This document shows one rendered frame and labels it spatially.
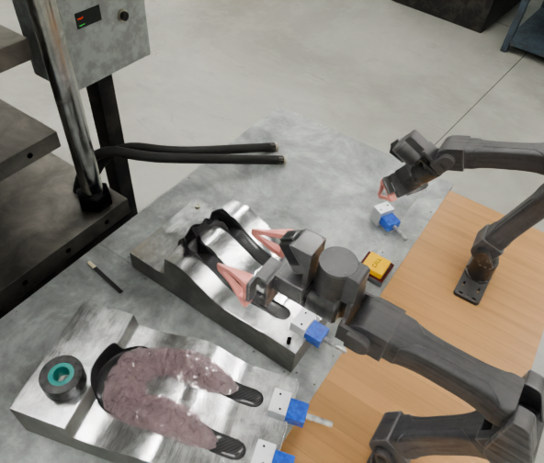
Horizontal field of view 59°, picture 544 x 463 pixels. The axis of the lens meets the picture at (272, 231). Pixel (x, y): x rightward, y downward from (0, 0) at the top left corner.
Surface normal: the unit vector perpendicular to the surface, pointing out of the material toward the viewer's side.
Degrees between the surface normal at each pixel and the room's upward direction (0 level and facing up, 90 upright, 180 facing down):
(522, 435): 90
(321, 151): 0
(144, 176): 0
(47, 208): 0
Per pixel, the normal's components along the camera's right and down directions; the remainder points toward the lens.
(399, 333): 0.07, -0.68
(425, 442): -0.59, 0.55
